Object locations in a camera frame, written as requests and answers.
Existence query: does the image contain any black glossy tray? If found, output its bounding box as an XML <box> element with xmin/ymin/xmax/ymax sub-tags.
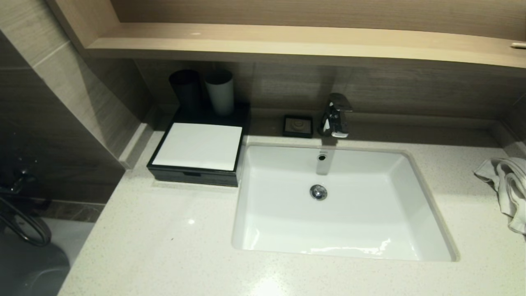
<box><xmin>149</xmin><ymin>166</ymin><xmax>239</xmax><ymax>187</ymax></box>

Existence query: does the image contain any black cup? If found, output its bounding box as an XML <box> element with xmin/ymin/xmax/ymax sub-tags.
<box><xmin>168</xmin><ymin>69</ymin><xmax>202</xmax><ymax>113</ymax></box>

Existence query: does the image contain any white glossy tray surface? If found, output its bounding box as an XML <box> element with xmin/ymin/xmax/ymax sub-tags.
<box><xmin>152</xmin><ymin>123</ymin><xmax>243</xmax><ymax>171</ymax></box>

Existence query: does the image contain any black amenity tray box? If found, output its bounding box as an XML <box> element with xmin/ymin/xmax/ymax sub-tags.
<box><xmin>147</xmin><ymin>99</ymin><xmax>250</xmax><ymax>187</ymax></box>

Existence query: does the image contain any black square soap dish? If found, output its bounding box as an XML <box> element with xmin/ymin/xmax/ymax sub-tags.
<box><xmin>282</xmin><ymin>114</ymin><xmax>314</xmax><ymax>138</ymax></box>

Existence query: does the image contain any pale grey cup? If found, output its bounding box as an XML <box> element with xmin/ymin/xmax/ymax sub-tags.
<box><xmin>204</xmin><ymin>69</ymin><xmax>235</xmax><ymax>117</ymax></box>

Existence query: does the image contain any chrome faucet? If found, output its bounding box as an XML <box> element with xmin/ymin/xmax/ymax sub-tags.
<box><xmin>318</xmin><ymin>93</ymin><xmax>353</xmax><ymax>138</ymax></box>

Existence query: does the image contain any white ceramic sink basin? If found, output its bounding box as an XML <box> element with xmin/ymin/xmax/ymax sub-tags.
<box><xmin>231</xmin><ymin>143</ymin><xmax>459</xmax><ymax>262</ymax></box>

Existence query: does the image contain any light wooden shelf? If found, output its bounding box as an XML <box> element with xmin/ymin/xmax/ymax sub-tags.
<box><xmin>84</xmin><ymin>23</ymin><xmax>526</xmax><ymax>69</ymax></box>

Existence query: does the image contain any crumpled white towel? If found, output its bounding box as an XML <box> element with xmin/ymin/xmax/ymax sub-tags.
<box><xmin>473</xmin><ymin>157</ymin><xmax>526</xmax><ymax>235</ymax></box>

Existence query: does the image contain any grey round bin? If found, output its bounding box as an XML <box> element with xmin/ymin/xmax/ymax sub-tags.
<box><xmin>0</xmin><ymin>236</ymin><xmax>70</xmax><ymax>296</ymax></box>

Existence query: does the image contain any black looped hose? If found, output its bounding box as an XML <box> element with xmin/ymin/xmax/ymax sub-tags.
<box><xmin>0</xmin><ymin>197</ymin><xmax>53</xmax><ymax>247</ymax></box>

